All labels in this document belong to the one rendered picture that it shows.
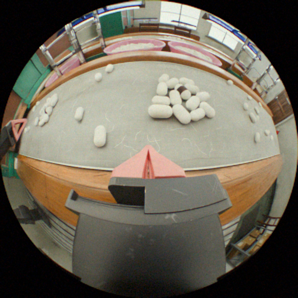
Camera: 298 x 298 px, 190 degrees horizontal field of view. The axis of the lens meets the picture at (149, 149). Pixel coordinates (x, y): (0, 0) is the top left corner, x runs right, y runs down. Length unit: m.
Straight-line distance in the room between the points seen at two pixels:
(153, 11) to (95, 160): 5.27
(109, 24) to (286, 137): 5.93
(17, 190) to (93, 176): 1.79
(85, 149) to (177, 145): 0.15
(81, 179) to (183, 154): 0.16
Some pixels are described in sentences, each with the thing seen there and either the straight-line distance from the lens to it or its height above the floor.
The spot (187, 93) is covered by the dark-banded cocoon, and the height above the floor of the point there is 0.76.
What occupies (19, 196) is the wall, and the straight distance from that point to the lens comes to 1.92.
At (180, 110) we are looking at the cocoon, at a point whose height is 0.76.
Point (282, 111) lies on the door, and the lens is 4.64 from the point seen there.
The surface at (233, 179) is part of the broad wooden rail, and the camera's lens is 0.19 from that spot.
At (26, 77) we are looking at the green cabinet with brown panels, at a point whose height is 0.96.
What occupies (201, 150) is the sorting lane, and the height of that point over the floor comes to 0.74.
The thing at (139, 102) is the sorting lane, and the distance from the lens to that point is 0.18.
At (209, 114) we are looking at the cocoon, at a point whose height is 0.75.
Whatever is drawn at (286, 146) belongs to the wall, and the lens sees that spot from 4.43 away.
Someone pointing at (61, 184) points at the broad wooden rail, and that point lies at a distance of 0.19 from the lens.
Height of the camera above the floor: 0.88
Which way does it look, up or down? 78 degrees down
